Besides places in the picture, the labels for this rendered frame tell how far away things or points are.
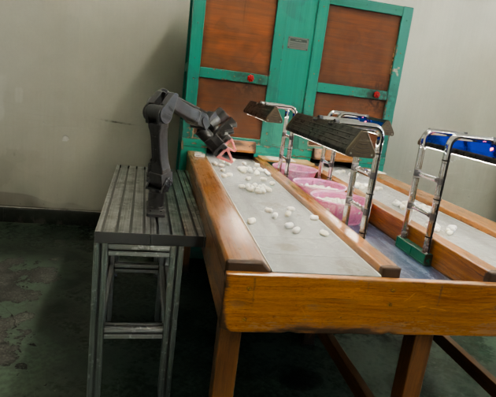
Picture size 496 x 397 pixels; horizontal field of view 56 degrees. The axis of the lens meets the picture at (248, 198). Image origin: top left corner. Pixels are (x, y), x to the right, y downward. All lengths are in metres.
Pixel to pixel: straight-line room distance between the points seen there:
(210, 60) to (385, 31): 1.12
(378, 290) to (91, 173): 2.79
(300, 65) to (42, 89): 1.84
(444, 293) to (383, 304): 0.18
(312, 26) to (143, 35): 1.26
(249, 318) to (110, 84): 2.68
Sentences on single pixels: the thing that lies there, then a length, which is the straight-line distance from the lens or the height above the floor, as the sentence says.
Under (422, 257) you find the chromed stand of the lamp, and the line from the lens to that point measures 1.69.
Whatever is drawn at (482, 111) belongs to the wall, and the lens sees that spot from 4.62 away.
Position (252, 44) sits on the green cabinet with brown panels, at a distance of 2.94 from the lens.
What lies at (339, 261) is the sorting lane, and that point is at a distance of 1.34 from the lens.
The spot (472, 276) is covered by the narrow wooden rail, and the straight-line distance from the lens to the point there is 1.53.
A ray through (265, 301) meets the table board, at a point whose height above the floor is 0.67.
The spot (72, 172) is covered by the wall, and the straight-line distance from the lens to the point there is 3.72.
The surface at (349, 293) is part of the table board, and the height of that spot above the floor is 0.70.
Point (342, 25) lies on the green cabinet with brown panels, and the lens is 3.10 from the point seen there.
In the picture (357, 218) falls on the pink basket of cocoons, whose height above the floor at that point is 0.71.
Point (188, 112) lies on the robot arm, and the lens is 1.88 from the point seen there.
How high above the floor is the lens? 1.18
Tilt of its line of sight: 13 degrees down
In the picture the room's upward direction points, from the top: 7 degrees clockwise
